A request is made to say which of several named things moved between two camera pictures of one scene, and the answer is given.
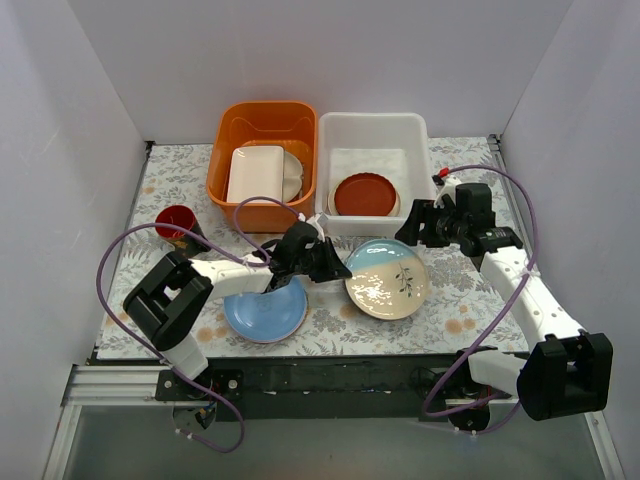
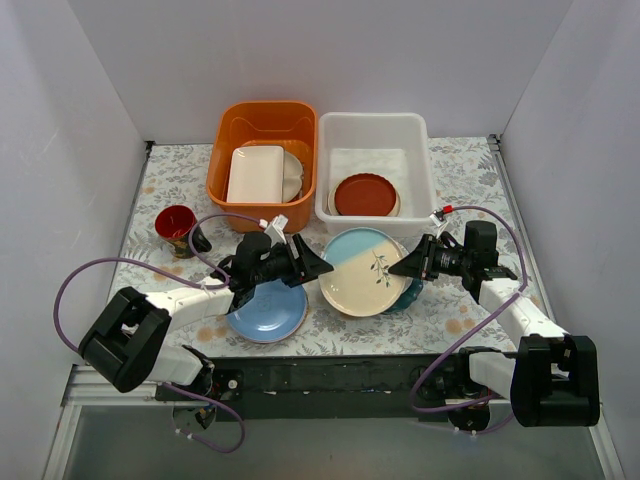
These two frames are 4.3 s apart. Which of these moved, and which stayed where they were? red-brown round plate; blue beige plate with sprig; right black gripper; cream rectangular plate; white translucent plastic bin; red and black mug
Moved: right black gripper; blue beige plate with sprig
Stayed: cream rectangular plate; white translucent plastic bin; red and black mug; red-brown round plate
